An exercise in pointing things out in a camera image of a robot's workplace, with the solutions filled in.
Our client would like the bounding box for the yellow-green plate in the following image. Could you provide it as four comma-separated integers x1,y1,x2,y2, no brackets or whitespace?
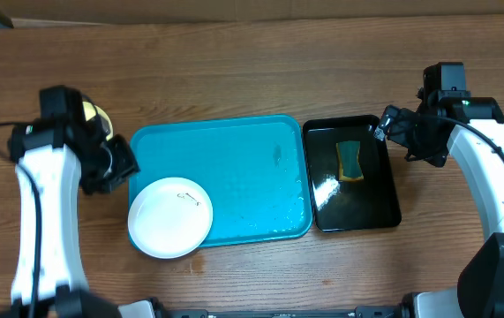
83,101,114,140

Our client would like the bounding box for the blue plastic tray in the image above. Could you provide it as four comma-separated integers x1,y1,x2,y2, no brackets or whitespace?
129,115,313,247

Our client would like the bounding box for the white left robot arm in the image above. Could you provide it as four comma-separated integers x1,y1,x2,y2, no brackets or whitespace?
2,118,159,317

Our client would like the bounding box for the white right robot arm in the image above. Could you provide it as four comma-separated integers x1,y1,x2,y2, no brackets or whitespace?
374,97,504,317

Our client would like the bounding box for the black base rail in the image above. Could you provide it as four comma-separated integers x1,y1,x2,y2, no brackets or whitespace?
156,305,410,318

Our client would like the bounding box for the yellow green sponge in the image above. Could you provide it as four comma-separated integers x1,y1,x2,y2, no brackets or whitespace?
335,140,364,182

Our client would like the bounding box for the black water tray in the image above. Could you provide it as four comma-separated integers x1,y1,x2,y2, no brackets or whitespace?
303,115,402,232

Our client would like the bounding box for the white plate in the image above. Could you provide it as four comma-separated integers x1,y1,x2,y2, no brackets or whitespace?
128,178,214,259

